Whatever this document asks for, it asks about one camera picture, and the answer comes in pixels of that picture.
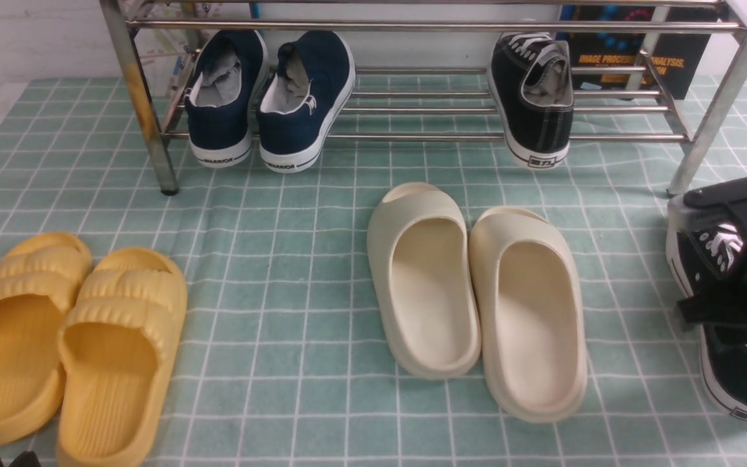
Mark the black canvas sneaker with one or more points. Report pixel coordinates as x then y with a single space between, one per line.
530 79
699 258

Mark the metal shoe rack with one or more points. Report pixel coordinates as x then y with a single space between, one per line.
645 112

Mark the paper map behind rack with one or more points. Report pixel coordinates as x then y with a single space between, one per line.
163 52

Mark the right cream foam slipper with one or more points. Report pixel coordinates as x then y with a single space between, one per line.
531 313

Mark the cream foam slipper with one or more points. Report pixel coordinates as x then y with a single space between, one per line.
531 313
417 247

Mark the dark image processing book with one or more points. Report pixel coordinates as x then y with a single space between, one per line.
675 56

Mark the left cream foam slipper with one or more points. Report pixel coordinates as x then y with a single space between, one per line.
417 247

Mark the right navy canvas sneaker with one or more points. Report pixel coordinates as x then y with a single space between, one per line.
311 85

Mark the navy canvas sneaker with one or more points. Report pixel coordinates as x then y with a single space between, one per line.
229 72
311 85

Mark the left navy canvas sneaker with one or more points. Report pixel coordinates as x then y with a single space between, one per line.
229 72

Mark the right yellow rubber slipper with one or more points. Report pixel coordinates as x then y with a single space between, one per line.
118 346

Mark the yellow rubber slipper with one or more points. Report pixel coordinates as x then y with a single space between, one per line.
118 346
40 279

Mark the left yellow rubber slipper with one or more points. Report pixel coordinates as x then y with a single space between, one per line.
40 279

